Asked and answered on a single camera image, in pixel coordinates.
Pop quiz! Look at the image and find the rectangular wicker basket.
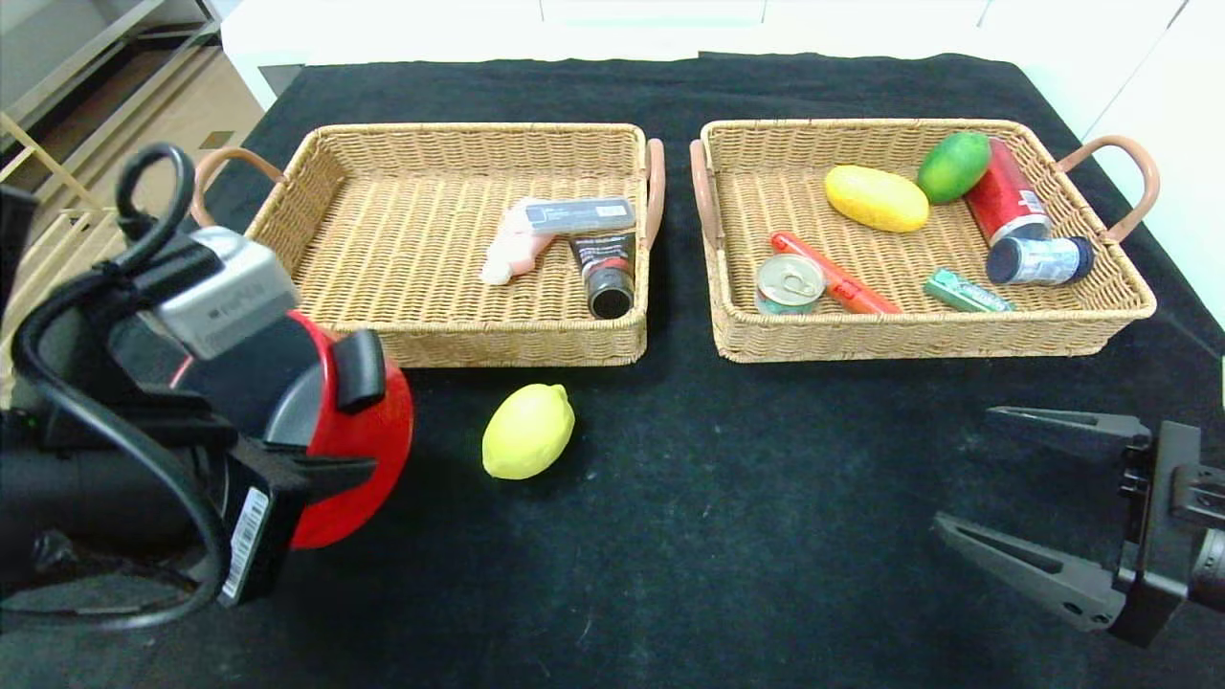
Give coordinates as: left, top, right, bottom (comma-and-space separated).
689, 118, 1160, 365
187, 122, 666, 370

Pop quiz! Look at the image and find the red drink can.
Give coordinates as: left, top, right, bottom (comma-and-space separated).
963, 139, 1051, 248

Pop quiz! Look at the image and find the yellow mango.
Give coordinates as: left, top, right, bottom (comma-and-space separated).
825, 165, 931, 233

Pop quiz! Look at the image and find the grey metal shelf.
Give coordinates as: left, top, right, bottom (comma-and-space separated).
0, 0, 223, 130

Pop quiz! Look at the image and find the clear plastic razor case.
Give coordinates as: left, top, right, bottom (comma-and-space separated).
524, 196, 637, 237

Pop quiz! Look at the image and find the green oval fruit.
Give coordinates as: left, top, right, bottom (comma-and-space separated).
916, 130, 992, 205

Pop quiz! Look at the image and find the pink lotion bottle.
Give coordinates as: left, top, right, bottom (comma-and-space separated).
480, 201, 566, 288

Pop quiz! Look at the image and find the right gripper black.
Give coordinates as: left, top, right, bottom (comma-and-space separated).
929, 404, 1225, 649

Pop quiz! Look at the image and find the red pot black interior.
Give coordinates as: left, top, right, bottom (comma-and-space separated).
172, 311, 415, 551

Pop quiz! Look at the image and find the yellow wooden rack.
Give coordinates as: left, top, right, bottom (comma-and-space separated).
0, 112, 162, 317

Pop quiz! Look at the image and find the green chewing gum pack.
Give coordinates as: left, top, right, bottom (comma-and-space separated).
924, 268, 1016, 314

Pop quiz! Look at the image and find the yellow lemon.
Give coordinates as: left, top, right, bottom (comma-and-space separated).
480, 383, 576, 480

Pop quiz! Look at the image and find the thick black left cable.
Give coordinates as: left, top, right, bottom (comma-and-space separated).
11, 144, 233, 628

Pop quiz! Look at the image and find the black cosmetic tube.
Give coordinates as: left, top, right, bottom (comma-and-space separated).
568, 233, 638, 321

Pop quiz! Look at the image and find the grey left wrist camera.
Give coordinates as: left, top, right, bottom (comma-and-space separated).
153, 228, 302, 360

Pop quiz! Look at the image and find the small silver tin can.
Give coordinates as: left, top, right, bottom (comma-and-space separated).
756, 253, 827, 317

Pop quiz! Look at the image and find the orange sausage stick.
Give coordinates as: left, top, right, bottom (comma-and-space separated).
770, 231, 902, 316

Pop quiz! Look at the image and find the black tablecloth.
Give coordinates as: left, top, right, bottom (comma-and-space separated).
0, 53, 1225, 689

